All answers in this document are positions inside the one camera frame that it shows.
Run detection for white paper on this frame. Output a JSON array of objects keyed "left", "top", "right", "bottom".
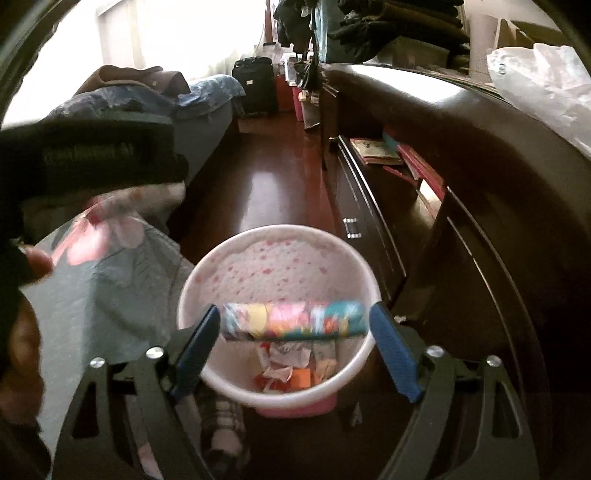
[{"left": 256, "top": 342, "right": 311, "bottom": 383}]

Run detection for orange sponge block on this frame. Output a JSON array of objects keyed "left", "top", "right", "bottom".
[{"left": 287, "top": 368, "right": 312, "bottom": 392}]

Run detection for colourful snack wrapper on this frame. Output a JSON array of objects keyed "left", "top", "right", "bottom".
[{"left": 221, "top": 301, "right": 369, "bottom": 342}]

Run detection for pink speckled trash bin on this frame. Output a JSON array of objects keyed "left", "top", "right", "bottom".
[{"left": 176, "top": 224, "right": 382, "bottom": 418}]

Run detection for person left hand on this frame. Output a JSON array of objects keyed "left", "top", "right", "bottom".
[{"left": 1, "top": 243, "right": 54, "bottom": 427}]

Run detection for plaid slipper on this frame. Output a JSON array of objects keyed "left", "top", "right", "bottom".
[{"left": 198, "top": 393, "right": 249, "bottom": 479}]

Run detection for rumpled dark blanket pile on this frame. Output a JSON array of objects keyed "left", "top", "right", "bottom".
[{"left": 46, "top": 65, "right": 245, "bottom": 121}]

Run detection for grey floral bed cover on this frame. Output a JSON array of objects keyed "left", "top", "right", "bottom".
[{"left": 8, "top": 183, "right": 185, "bottom": 479}]

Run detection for pink stool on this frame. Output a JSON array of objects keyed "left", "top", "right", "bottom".
[{"left": 255, "top": 394, "right": 338, "bottom": 419}]

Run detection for black suitcase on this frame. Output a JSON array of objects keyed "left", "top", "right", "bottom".
[{"left": 232, "top": 56, "right": 277, "bottom": 115}]

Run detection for dark clothes pile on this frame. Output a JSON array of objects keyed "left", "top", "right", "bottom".
[{"left": 273, "top": 1, "right": 470, "bottom": 63}]

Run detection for white plastic bag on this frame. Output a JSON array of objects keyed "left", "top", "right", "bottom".
[{"left": 487, "top": 43, "right": 591, "bottom": 156}]

